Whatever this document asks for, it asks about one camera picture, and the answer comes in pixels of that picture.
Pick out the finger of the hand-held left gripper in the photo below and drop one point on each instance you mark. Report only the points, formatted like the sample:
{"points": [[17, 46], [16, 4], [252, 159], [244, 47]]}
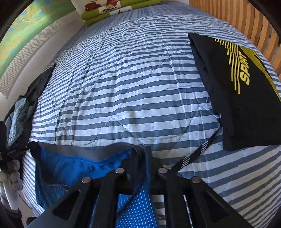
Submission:
{"points": [[19, 150]]}

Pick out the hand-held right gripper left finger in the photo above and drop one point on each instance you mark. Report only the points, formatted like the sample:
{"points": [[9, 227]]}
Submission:
{"points": [[136, 159]]}

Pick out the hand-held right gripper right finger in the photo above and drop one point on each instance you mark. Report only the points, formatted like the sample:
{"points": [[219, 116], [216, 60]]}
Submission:
{"points": [[148, 157]]}

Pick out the blue pinstriped shorts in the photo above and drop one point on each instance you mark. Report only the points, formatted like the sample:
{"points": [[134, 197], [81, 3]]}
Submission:
{"points": [[65, 166]]}

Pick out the person's left forearm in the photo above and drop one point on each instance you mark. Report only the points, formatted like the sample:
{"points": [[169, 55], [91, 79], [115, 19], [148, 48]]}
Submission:
{"points": [[12, 218]]}

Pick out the pile of black clothes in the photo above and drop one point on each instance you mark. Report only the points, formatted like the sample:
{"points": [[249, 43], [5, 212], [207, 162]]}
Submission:
{"points": [[37, 87]]}

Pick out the person's left hand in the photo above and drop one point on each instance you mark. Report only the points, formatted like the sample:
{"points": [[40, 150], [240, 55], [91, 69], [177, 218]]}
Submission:
{"points": [[15, 175]]}

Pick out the grey-blue garment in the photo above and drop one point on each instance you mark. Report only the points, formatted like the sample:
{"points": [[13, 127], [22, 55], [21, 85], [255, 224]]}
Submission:
{"points": [[17, 118]]}

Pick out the blue white striped blanket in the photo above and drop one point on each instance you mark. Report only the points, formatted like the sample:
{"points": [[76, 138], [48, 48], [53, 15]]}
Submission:
{"points": [[131, 87]]}

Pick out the black garment with yellow print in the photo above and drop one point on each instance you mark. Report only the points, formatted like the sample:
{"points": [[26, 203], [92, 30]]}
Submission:
{"points": [[219, 87]]}

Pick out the folded green floral blanket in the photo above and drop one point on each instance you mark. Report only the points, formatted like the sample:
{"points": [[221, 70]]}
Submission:
{"points": [[98, 16]]}

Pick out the wooden slatted headboard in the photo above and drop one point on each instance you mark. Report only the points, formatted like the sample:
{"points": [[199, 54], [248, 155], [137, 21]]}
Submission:
{"points": [[241, 17]]}

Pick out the green landscape wall poster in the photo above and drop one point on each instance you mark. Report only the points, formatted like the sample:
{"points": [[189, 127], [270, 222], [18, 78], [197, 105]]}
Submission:
{"points": [[22, 39]]}

